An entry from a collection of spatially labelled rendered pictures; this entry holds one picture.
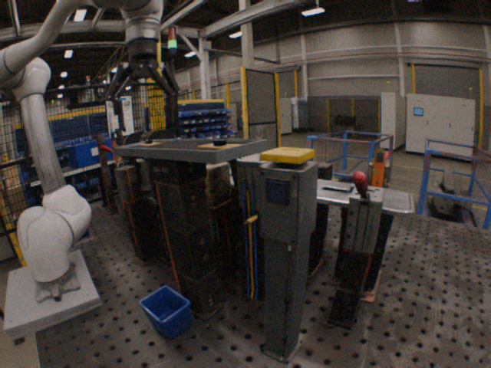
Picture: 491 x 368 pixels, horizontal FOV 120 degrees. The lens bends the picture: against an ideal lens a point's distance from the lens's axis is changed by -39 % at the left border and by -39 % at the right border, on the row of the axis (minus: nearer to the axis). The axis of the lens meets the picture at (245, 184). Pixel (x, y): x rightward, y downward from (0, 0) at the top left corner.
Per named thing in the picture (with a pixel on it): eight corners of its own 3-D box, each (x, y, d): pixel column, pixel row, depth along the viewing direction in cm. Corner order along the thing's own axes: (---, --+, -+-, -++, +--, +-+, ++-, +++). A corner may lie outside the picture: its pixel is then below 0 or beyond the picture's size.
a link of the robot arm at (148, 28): (166, 19, 46) (166, 40, 48) (152, 32, 53) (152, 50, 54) (132, 16, 40) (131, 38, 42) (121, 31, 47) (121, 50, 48)
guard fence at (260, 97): (248, 188, 393) (242, 66, 335) (242, 187, 402) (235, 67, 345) (284, 175, 464) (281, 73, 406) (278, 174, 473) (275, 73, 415)
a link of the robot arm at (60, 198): (53, 253, 67) (77, 229, 88) (80, 248, 68) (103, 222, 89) (-2, 64, 44) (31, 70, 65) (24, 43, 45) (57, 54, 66)
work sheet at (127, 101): (135, 134, 162) (132, 94, 153) (109, 139, 144) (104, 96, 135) (134, 134, 163) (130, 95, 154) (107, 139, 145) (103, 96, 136)
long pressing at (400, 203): (412, 192, 60) (413, 187, 60) (416, 221, 43) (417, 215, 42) (150, 159, 139) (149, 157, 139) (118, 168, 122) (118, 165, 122)
